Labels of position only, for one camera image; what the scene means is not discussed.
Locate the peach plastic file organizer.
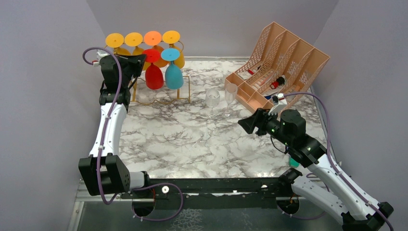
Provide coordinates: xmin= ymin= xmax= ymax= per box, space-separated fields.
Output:
xmin=225 ymin=22 xmax=330 ymax=112

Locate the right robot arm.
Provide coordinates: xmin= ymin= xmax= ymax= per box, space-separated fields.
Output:
xmin=238 ymin=108 xmax=394 ymax=231

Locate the green small block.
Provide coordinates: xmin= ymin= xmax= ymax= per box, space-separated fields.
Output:
xmin=289 ymin=157 xmax=300 ymax=168

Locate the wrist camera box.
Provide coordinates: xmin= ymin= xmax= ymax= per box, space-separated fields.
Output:
xmin=91 ymin=51 xmax=110 ymax=67
xmin=268 ymin=93 xmax=287 ymax=115

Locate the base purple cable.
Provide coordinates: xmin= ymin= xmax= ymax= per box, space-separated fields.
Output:
xmin=131 ymin=182 xmax=185 ymax=222
xmin=275 ymin=172 xmax=329 ymax=221

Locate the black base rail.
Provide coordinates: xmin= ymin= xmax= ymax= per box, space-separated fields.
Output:
xmin=120 ymin=177 xmax=301 ymax=213

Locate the red wine glass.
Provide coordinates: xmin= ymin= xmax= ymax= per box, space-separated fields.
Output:
xmin=142 ymin=49 xmax=164 ymax=90

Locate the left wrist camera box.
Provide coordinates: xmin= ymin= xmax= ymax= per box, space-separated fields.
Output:
xmin=91 ymin=51 xmax=110 ymax=67

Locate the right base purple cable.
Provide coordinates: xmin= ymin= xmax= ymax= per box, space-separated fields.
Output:
xmin=275 ymin=172 xmax=329 ymax=221

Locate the gold wire glass rack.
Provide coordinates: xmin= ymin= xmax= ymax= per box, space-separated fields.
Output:
xmin=101 ymin=39 xmax=191 ymax=106

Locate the yellow wine glass far left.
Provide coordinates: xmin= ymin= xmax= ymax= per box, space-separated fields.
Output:
xmin=105 ymin=33 xmax=131 ymax=56

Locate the orange wine glass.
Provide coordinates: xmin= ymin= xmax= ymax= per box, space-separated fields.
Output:
xmin=143 ymin=31 xmax=168 ymax=68

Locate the yellow wine glass right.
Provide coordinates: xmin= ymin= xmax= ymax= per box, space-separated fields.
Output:
xmin=161 ymin=30 xmax=185 ymax=69

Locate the yellow wine glass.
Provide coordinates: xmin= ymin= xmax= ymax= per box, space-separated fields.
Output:
xmin=105 ymin=33 xmax=131 ymax=56
xmin=124 ymin=32 xmax=144 ymax=55
xmin=161 ymin=30 xmax=185 ymax=69

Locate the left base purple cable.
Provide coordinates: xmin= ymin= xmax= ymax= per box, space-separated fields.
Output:
xmin=131 ymin=182 xmax=185 ymax=222

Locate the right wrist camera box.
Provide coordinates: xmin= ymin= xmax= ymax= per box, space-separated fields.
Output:
xmin=268 ymin=93 xmax=287 ymax=115

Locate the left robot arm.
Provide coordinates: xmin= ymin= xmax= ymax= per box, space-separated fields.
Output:
xmin=78 ymin=54 xmax=151 ymax=198

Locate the blue wine glass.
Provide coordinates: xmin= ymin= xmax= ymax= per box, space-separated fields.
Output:
xmin=161 ymin=48 xmax=184 ymax=90

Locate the clear wine glass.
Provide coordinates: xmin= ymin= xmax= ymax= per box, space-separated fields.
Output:
xmin=205 ymin=88 xmax=220 ymax=118
xmin=224 ymin=83 xmax=238 ymax=117

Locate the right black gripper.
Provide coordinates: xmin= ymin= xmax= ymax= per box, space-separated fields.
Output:
xmin=238 ymin=107 xmax=293 ymax=147

